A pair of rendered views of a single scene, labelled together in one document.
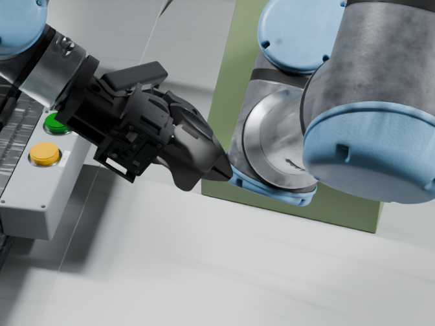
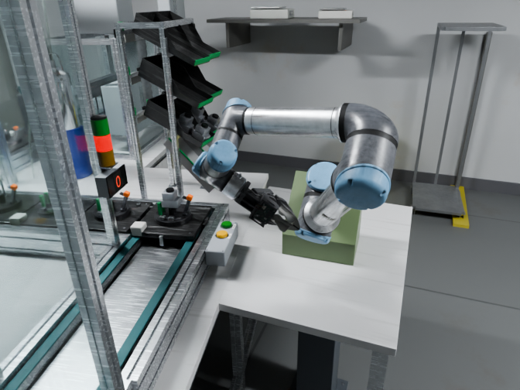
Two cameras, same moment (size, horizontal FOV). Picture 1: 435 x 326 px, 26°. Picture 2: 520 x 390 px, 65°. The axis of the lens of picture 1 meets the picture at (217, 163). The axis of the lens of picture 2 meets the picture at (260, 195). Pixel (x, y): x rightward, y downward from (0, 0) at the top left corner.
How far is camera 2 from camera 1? 0.30 m
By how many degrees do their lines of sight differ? 16
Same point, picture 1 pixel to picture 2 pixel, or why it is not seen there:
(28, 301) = (216, 289)
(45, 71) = (232, 183)
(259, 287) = (309, 284)
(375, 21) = (357, 140)
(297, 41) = (321, 180)
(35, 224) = (219, 259)
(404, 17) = (367, 138)
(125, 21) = not seen: hidden behind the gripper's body
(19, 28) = (228, 159)
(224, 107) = not seen: hidden behind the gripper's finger
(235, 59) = (294, 199)
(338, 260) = (339, 275)
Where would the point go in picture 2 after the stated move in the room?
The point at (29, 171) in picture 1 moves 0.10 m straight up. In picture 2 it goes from (216, 240) to (214, 215)
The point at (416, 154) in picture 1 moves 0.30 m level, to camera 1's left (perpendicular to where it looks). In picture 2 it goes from (376, 180) to (233, 183)
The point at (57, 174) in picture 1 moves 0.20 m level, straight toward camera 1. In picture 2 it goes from (227, 241) to (237, 275)
